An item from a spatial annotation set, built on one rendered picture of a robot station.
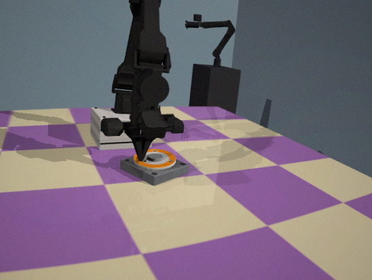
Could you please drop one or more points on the orange round plate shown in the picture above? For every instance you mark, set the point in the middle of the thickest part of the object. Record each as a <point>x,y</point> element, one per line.
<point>168,161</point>

